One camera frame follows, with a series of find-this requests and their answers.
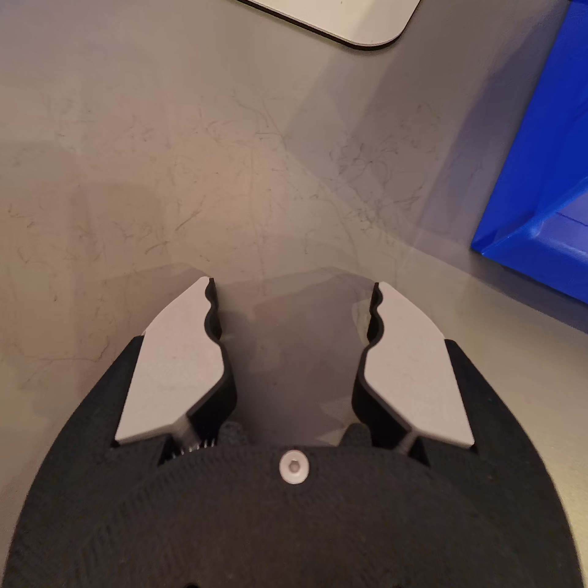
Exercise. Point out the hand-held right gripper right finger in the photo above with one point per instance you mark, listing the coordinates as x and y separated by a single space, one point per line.
413 376

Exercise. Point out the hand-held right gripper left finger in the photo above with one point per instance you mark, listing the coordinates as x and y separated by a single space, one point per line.
174 376

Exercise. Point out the blue plastic storage bin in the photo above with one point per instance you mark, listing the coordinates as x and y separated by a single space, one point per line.
551 160

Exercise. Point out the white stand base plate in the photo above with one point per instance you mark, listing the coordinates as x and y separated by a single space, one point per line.
349 18

